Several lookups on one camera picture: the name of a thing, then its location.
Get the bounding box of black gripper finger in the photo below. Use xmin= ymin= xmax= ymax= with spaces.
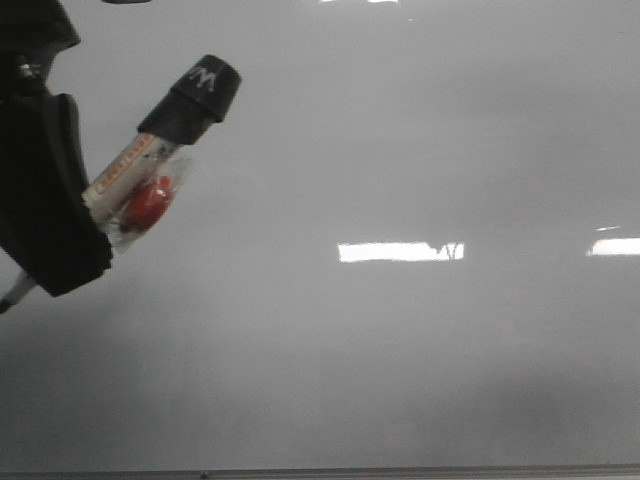
xmin=1 ymin=94 xmax=112 ymax=297

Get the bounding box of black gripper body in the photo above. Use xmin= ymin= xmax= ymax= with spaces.
xmin=1 ymin=0 xmax=80 ymax=100

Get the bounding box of white black whiteboard marker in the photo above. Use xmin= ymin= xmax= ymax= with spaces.
xmin=1 ymin=55 xmax=241 ymax=310

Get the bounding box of white whiteboard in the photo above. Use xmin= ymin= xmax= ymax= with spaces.
xmin=1 ymin=1 xmax=639 ymax=472

